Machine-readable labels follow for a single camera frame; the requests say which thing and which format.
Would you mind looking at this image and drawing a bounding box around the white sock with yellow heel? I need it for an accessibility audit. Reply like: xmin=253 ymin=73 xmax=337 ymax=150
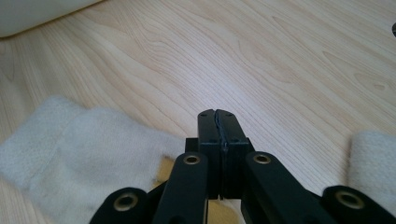
xmin=346 ymin=130 xmax=396 ymax=217
xmin=0 ymin=95 xmax=187 ymax=224

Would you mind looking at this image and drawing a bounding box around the white plastic basin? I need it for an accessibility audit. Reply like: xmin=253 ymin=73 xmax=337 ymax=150
xmin=0 ymin=0 xmax=104 ymax=39

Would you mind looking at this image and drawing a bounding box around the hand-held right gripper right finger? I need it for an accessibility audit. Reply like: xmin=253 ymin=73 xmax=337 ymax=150
xmin=215 ymin=108 xmax=254 ymax=200

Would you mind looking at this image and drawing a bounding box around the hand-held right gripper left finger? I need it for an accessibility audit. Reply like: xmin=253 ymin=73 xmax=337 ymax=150
xmin=197 ymin=108 xmax=223 ymax=200

